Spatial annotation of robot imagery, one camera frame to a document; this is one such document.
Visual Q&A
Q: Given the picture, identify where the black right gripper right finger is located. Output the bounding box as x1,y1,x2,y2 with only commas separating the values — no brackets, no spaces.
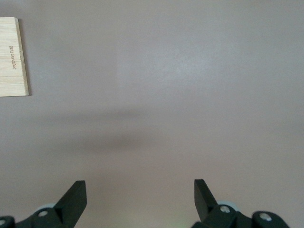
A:
191,179,292,228

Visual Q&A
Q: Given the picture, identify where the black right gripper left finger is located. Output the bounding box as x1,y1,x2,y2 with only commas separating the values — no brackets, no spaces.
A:
0,180,87,228

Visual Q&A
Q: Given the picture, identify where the wooden cutting board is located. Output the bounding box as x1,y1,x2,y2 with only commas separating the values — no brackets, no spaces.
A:
0,17,32,97

